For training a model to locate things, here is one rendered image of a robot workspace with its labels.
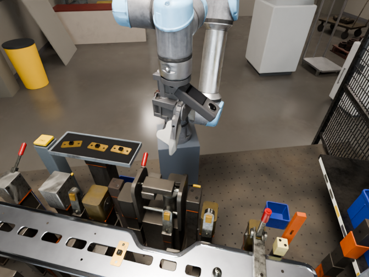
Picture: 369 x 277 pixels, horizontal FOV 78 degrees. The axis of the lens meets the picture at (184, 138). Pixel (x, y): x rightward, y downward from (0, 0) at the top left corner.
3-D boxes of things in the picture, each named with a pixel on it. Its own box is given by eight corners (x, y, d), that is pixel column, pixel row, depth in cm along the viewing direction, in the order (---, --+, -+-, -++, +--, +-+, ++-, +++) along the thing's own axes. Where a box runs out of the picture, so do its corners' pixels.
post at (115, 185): (124, 235, 115) (107, 187, 89) (128, 226, 119) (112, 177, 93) (133, 237, 115) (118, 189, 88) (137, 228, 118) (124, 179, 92)
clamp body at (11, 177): (28, 228, 118) (-11, 185, 95) (44, 209, 127) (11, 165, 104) (40, 231, 117) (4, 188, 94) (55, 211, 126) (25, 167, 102)
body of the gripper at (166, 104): (166, 103, 64) (163, 62, 56) (194, 110, 62) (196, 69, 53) (153, 118, 59) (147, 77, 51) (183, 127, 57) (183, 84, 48)
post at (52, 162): (65, 203, 130) (32, 147, 101) (73, 192, 135) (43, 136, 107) (77, 205, 129) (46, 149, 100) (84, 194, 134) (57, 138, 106)
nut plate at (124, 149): (110, 151, 96) (109, 149, 95) (114, 145, 99) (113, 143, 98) (128, 155, 94) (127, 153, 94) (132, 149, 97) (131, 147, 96)
